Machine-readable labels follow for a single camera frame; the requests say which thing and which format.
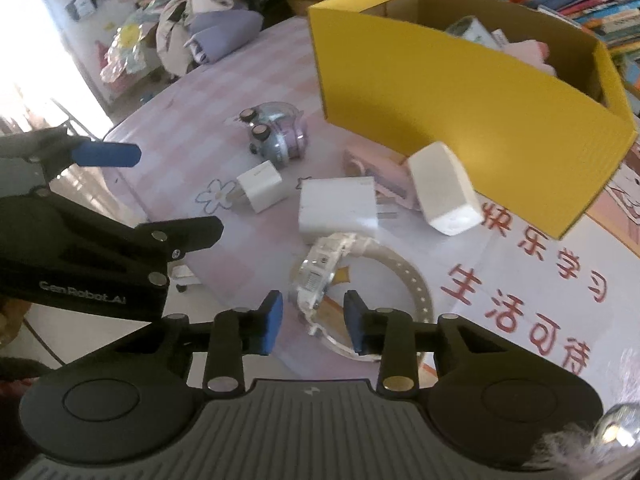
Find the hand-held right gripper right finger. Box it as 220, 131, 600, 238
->
344, 290, 488, 398

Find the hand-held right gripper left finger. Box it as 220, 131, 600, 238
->
150, 290, 285, 396

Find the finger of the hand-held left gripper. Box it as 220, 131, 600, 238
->
132, 216, 225, 263
0, 127, 142, 170

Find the white wristwatch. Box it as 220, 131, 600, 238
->
291, 232, 434, 361

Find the small white charger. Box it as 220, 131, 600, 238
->
227, 160, 288, 215

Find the large white charger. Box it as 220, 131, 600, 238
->
298, 176, 385, 241

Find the purple toy car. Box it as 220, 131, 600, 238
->
239, 101, 309, 168

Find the pink handheld device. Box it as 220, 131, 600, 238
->
343, 143, 421, 211

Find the rounded white power adapter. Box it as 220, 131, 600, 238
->
407, 141, 485, 237

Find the yellow cardboard box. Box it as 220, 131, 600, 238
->
307, 0, 637, 240

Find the pink printed tablecloth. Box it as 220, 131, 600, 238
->
102, 14, 640, 461

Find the clear plastic toy bag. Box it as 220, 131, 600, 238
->
99, 19, 153, 85

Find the purple garment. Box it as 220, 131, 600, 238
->
184, 10, 264, 65

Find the white fuzzy cloth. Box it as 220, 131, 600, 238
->
527, 422, 640, 480

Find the white green small carton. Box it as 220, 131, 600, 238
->
445, 15, 502, 52

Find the pink plush item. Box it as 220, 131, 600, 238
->
502, 39, 557, 77

